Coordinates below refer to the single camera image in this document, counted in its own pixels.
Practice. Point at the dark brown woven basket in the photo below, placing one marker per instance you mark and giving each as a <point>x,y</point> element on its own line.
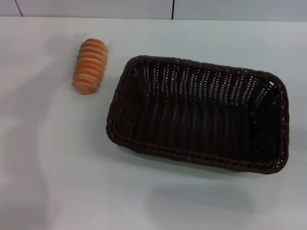
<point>204,124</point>

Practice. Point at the ridged orange bread roll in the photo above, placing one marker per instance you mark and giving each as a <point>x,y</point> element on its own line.
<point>90,68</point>

